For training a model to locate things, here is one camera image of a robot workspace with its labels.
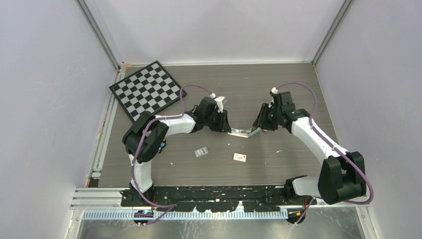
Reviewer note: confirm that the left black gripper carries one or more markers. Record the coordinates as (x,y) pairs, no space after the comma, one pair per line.
(223,125)

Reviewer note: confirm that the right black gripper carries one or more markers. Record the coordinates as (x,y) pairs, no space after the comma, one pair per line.
(262,122)

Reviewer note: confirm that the small white staple box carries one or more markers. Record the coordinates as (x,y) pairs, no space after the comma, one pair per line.
(239,157)

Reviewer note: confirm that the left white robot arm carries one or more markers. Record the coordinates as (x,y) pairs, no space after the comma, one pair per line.
(143,140)

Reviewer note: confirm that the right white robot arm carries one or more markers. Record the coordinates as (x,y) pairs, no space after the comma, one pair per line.
(341,175)

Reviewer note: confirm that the blue owl eraser toy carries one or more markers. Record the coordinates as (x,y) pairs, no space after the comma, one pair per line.
(162,145)

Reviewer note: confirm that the black white chessboard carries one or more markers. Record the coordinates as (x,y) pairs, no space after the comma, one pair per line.
(150,89)

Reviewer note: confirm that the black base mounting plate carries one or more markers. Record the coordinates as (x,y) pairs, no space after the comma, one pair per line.
(258,198)

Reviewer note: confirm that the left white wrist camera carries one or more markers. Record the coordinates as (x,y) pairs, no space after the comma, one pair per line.
(220,101)

